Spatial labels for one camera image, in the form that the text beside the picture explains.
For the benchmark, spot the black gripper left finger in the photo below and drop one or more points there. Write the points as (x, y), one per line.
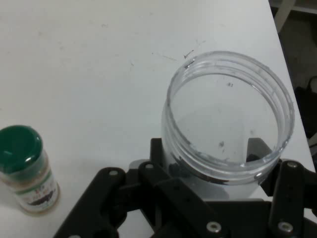
(173, 198)

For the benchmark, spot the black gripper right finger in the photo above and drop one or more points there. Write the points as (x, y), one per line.
(289, 193)

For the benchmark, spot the clear plastic jar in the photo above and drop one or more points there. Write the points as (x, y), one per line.
(230, 119)

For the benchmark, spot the green-capped spice bottle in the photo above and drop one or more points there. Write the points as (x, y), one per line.
(22, 148)

